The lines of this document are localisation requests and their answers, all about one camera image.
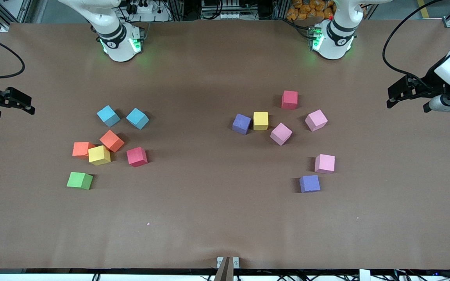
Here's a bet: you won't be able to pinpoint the pink foam cube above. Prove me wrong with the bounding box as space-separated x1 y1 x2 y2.
270 122 293 146
304 109 329 132
314 154 336 174

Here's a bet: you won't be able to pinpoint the small metal bracket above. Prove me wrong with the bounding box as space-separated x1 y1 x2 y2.
217 256 240 269

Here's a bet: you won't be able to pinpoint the white electronics box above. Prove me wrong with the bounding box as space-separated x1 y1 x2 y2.
201 0 243 20

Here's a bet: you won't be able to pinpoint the cyan foam cube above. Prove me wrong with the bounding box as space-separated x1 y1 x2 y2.
96 105 121 127
126 108 150 130

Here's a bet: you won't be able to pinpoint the green foam cube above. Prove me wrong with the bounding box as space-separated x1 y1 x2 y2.
66 172 93 190

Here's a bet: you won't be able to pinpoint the orange bagged items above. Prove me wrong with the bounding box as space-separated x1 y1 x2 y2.
287 0 336 21

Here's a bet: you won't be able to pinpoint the purple foam cube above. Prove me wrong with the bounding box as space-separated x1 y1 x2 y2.
232 113 252 135
299 174 321 194

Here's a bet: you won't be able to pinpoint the red foam cube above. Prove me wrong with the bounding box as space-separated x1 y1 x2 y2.
126 146 148 167
281 90 299 110

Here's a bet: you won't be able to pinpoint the orange foam cube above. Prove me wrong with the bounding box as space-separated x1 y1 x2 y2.
99 130 125 153
72 142 96 158

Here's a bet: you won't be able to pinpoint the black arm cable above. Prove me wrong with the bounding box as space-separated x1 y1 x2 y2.
382 0 444 84
0 34 26 82

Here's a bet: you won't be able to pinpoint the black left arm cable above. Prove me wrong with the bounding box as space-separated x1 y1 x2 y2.
382 0 444 84

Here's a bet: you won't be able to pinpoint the white power strip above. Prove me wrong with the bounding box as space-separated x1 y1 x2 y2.
125 0 156 14

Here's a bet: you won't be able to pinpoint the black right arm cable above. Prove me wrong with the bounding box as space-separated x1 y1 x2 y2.
0 34 26 82

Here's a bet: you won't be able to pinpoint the yellow foam cube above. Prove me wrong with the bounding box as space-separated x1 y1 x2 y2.
88 145 111 166
253 112 269 131

